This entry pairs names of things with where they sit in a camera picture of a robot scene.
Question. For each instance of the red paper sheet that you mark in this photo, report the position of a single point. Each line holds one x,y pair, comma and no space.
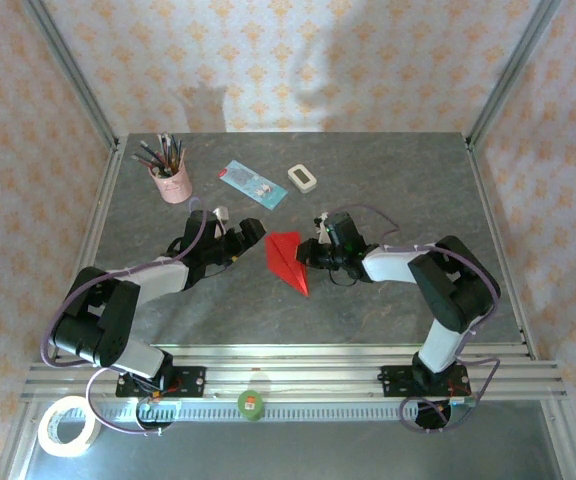
280,255

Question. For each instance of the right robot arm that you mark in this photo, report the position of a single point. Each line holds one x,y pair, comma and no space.
458,290

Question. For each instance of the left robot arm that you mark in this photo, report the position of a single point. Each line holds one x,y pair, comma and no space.
113,320

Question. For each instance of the blue sticker packet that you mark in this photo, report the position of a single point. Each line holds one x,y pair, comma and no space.
248,182

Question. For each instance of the white digital timer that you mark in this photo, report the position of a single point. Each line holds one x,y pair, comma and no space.
302,178

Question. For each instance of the pink pencil cup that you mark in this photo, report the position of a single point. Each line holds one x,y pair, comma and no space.
175,187

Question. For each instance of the dark coloured pencil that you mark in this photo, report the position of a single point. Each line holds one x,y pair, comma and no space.
152,152
145,162
163,147
171,147
180,152

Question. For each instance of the wide aluminium profile beam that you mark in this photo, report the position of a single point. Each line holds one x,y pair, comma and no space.
293,380

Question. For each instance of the green tape roll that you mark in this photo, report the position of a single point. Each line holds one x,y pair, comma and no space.
250,406

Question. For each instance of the white masking tape roll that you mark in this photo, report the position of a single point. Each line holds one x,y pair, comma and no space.
68,450

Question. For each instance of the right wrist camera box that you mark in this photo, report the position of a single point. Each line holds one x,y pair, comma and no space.
322,222

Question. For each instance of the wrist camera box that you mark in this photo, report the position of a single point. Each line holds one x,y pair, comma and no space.
322,222
221,216

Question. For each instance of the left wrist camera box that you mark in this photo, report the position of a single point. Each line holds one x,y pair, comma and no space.
221,216

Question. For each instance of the narrow aluminium cross rail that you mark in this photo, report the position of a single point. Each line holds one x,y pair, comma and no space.
293,351

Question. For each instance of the left aluminium side rail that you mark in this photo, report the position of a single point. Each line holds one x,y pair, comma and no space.
95,225

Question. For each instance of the aluminium side rail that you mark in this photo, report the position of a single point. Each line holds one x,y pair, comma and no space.
95,225
485,200

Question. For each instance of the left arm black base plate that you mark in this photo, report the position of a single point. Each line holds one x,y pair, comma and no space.
190,382

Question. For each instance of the right aluminium side rail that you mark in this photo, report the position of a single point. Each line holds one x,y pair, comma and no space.
485,200

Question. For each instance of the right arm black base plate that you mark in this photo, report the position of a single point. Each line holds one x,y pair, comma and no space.
393,382

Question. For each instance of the left aluminium frame post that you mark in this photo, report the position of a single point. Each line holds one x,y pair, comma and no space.
72,70

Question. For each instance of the aluminium frame post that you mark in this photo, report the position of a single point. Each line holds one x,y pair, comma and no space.
72,70
514,70

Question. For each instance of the right aluminium frame post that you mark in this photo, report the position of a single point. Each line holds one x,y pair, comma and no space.
514,70

